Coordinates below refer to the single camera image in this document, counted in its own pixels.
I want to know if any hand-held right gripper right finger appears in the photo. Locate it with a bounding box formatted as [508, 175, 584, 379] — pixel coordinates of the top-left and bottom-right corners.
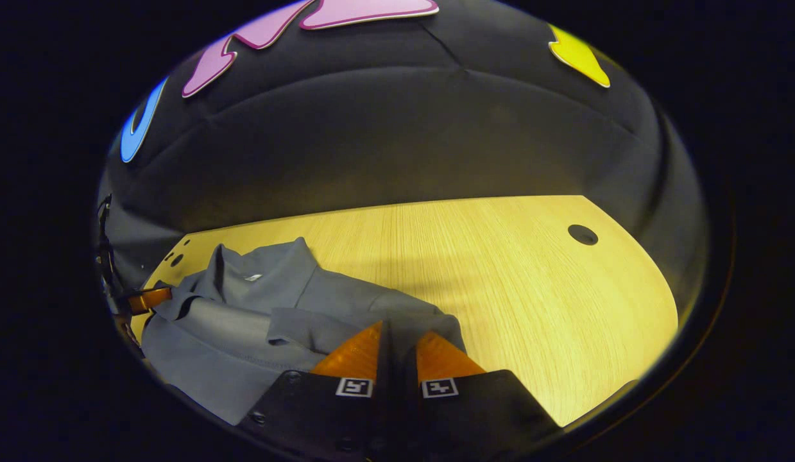
[397, 330, 562, 461]

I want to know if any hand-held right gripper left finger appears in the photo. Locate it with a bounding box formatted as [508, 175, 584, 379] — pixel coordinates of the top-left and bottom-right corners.
[237, 320, 392, 462]

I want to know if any grey button shirt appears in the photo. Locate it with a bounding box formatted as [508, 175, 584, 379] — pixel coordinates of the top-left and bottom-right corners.
[141, 237, 468, 426]

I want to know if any black backdrop cloth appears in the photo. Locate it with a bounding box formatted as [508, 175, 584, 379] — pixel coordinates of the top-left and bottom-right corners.
[97, 0, 709, 309]

